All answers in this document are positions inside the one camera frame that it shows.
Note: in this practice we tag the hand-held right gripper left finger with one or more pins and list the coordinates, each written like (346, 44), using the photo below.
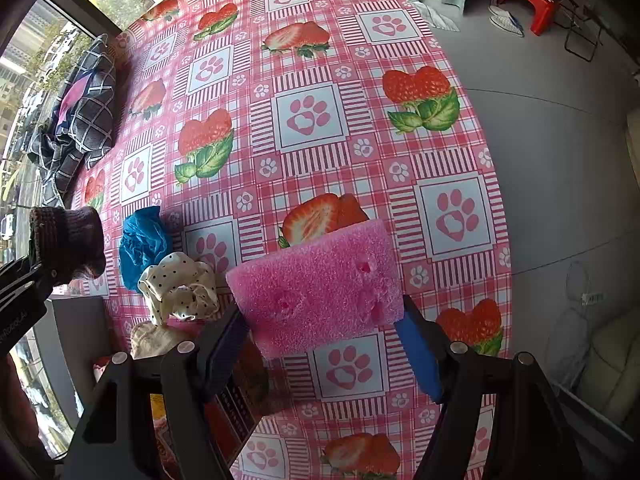
(225, 355)

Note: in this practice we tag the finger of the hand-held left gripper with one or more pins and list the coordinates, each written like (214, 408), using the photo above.
(25, 280)

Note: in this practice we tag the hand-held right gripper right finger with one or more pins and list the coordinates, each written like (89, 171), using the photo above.
(420, 355)

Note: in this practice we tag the dark knitted sock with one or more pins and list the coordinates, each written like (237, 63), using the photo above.
(70, 240)

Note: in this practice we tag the beige sock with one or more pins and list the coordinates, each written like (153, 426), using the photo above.
(155, 340)

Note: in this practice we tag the white polka dot scrunchie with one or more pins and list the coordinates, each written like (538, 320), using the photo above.
(175, 285)

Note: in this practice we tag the pink sponge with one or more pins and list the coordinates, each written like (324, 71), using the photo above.
(315, 290)

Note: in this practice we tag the blue mesh cloth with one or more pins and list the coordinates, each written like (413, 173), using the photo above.
(145, 245)

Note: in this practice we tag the white floor fan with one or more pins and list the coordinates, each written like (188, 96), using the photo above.
(580, 320)

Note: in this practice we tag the grey plaid cloth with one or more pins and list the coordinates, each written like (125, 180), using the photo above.
(85, 115)

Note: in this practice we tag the pink purple cloth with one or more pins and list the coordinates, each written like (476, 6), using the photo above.
(72, 97)

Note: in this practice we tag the cream sofa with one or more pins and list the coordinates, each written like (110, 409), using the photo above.
(615, 360)

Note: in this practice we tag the pink strawberry tablecloth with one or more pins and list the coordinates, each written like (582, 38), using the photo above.
(310, 110)

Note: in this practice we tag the striped floor cloth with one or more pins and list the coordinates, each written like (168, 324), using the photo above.
(437, 15)

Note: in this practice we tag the white slipper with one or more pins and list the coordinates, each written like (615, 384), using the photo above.
(505, 20)

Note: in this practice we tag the black folding chair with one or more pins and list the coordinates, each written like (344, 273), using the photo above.
(585, 25)

